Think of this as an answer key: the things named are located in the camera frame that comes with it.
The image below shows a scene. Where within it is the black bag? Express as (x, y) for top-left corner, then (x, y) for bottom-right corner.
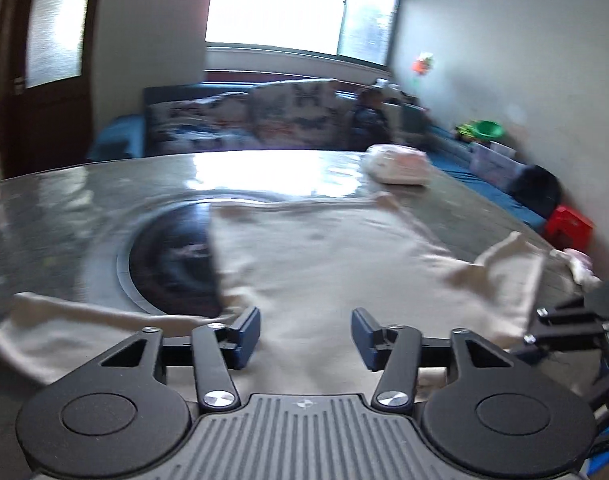
(509, 163), (564, 221)

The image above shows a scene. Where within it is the cream shirt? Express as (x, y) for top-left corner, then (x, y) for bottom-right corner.
(0, 190), (586, 402)

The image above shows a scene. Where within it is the pink white cloth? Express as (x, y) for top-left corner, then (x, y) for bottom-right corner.
(551, 247), (604, 289)

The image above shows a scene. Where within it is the brown door with glass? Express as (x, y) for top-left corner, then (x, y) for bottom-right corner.
(0, 0), (106, 181)

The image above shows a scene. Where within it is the blue sofa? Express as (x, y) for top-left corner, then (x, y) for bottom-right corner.
(86, 79), (548, 234)

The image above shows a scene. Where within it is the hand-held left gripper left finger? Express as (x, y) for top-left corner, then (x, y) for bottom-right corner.
(98, 306), (262, 410)

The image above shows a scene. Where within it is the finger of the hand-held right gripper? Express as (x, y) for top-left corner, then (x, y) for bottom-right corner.
(523, 320), (609, 358)
(536, 296), (593, 324)

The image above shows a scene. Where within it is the white storage box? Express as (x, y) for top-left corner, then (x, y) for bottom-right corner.
(469, 140), (521, 192)

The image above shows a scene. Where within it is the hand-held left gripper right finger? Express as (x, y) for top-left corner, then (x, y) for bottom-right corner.
(351, 307), (513, 411)

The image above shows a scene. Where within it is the green plastic basin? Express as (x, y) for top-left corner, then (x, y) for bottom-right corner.
(457, 118), (506, 144)

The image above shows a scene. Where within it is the colourful wall decoration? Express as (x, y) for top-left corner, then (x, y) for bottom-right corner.
(411, 51), (436, 78)

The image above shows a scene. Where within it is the butterfly print cushion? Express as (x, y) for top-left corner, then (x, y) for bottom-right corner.
(146, 92), (256, 155)
(248, 78), (343, 151)

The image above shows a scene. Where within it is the round black table inset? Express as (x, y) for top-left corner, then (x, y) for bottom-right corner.
(116, 199), (224, 318)

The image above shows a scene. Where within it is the red plastic stool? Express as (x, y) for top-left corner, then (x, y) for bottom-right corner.
(541, 204), (597, 252)

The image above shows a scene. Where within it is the window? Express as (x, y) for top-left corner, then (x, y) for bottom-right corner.
(203, 0), (403, 69)

